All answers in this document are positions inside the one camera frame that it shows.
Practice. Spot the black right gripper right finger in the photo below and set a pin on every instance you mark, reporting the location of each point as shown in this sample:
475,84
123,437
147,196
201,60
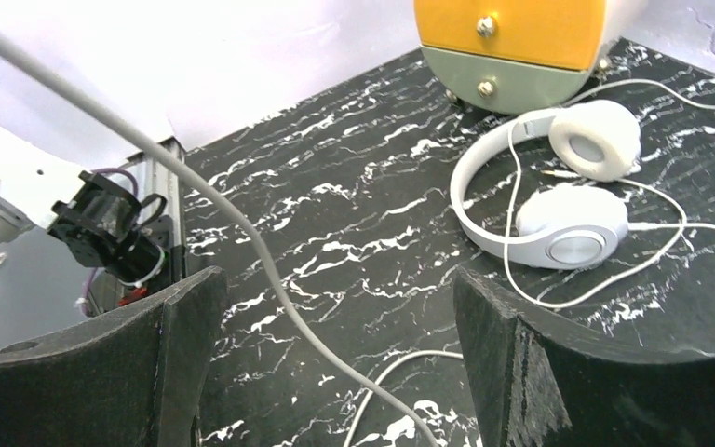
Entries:
540,379

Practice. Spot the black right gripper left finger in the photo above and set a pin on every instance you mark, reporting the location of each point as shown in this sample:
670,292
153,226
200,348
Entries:
131,377

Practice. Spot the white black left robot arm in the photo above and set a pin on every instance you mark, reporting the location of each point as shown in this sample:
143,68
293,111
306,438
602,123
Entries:
97,219

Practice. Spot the small white on-ear headphones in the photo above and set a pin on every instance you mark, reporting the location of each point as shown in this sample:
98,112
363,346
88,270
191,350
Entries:
568,227

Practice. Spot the pastel mini drawer cabinet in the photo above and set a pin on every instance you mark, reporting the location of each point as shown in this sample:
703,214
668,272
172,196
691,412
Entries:
513,56

